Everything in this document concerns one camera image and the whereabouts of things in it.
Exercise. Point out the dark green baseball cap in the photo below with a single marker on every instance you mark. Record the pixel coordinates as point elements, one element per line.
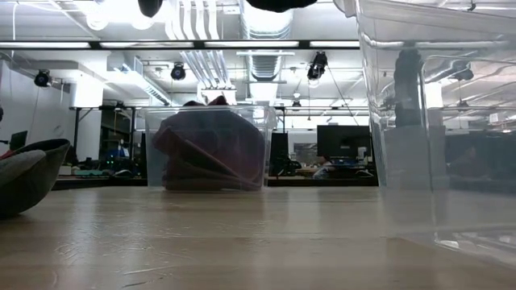
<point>280,4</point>
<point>28,177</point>

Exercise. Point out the black computer monitor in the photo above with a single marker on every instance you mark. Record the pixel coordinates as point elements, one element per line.
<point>342,141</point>

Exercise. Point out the black ceiling spotlight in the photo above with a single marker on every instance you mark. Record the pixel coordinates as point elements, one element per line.
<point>317,66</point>
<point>178,72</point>
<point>42,78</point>
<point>150,6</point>

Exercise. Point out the black linear ceiling light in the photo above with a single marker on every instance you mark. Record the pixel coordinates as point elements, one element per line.
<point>197,44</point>

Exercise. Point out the black laptop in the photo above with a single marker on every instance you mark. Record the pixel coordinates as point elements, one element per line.
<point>18,140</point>

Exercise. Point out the maroon baseball cap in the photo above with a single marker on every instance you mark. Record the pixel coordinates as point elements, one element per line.
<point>189,161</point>
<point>242,133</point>
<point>215,101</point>

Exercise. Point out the clear plastic container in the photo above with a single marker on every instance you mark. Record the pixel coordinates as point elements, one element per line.
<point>151,145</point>
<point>475,121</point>

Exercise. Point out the silver ventilation duct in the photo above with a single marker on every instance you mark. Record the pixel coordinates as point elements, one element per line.
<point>264,66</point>

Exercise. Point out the person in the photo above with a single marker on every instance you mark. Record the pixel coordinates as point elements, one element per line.
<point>467,163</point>
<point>322,169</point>

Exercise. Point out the black shelf rack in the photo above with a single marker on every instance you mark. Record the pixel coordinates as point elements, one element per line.
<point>77,133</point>

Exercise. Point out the black aluminium table frame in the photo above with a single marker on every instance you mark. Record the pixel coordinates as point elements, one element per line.
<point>101,183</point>

